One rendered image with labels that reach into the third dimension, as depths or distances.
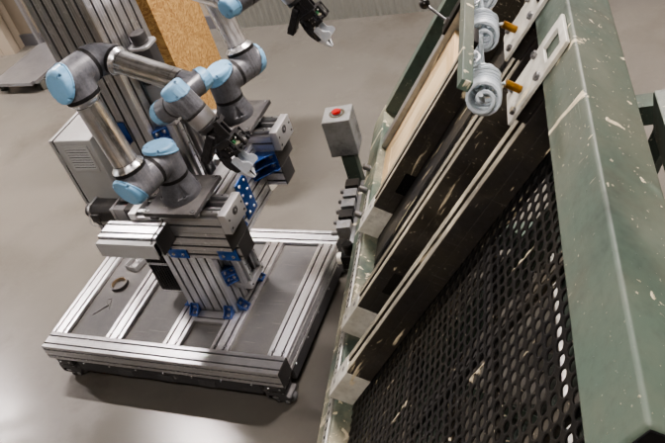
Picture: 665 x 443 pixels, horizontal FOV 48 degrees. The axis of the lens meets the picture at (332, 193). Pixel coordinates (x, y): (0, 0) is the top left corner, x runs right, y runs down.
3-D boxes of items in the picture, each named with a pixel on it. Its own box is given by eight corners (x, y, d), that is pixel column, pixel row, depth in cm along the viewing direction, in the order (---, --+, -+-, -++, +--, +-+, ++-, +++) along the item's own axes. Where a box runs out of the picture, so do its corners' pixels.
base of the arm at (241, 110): (213, 127, 309) (204, 106, 303) (228, 105, 319) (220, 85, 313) (244, 126, 302) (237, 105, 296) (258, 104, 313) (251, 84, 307)
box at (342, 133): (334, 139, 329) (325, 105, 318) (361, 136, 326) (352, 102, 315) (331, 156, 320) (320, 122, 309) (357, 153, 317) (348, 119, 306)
